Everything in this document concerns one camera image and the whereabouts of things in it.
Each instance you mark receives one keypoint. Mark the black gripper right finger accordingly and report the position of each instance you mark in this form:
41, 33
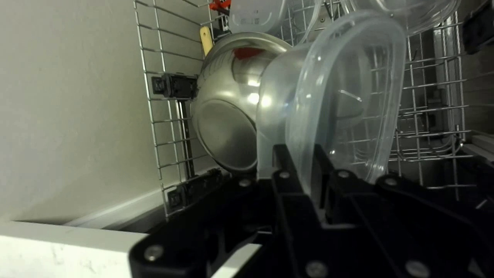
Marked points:
391, 233

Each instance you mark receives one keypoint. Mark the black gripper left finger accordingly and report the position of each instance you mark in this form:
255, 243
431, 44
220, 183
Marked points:
294, 233

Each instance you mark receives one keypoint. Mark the clear plastic bowl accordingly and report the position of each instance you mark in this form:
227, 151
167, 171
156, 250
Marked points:
349, 78

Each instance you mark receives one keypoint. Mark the small steel bowl in rack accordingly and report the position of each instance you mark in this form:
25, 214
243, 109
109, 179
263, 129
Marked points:
226, 114

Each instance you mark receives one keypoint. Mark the dishwasher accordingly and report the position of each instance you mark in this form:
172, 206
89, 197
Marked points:
481, 94

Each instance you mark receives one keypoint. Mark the dishwasher door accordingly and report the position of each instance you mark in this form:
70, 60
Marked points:
62, 253

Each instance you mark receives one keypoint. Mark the black rack clip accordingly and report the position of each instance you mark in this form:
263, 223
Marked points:
175, 87

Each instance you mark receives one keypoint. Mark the clear storage container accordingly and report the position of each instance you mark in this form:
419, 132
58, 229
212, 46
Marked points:
411, 13
255, 16

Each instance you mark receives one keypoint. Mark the orange red utensil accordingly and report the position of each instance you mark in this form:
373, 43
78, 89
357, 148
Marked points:
220, 7

